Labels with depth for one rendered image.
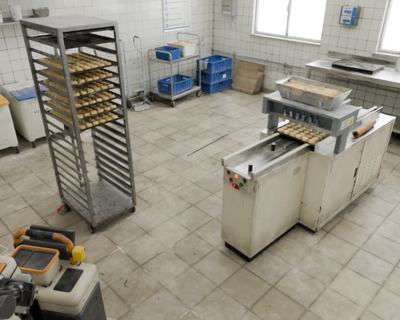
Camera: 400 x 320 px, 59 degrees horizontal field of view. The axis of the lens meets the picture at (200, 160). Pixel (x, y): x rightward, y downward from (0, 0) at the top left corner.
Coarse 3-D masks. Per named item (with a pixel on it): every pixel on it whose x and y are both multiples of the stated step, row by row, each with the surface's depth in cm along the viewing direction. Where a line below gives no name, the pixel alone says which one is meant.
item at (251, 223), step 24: (240, 168) 269; (288, 168) 280; (240, 192) 272; (264, 192) 267; (288, 192) 295; (240, 216) 282; (264, 216) 281; (288, 216) 312; (240, 240) 292; (264, 240) 296
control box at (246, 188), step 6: (228, 168) 269; (228, 174) 271; (234, 174) 265; (240, 174) 262; (228, 180) 273; (234, 180) 268; (240, 180) 263; (246, 180) 258; (246, 186) 260; (246, 192) 262
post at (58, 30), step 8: (56, 32) 241; (64, 48) 246; (64, 56) 248; (64, 64) 250; (64, 72) 253; (72, 96) 263; (72, 104) 265; (72, 112) 267; (72, 120) 272; (80, 136) 279; (80, 144) 281; (80, 152) 284; (80, 160) 288; (88, 184) 300; (88, 192) 303; (88, 200) 306; (96, 224) 321
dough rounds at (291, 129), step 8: (280, 128) 314; (288, 128) 314; (296, 128) 315; (304, 128) 314; (312, 128) 314; (296, 136) 301; (304, 136) 304; (312, 136) 303; (320, 136) 300; (328, 136) 305
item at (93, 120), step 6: (54, 114) 311; (60, 114) 306; (102, 114) 306; (108, 114) 307; (66, 120) 296; (84, 120) 295; (90, 120) 295; (96, 120) 298; (102, 120) 295; (108, 120) 298; (84, 126) 284
